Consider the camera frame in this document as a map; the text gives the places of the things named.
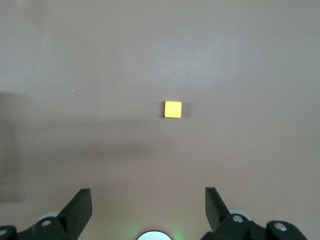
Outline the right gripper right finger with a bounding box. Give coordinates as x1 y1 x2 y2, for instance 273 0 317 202
199 186 308 240

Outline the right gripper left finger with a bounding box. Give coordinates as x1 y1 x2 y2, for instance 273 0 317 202
0 187 93 240

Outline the yellow cube block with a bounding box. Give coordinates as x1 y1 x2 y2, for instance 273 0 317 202
163 100 183 119

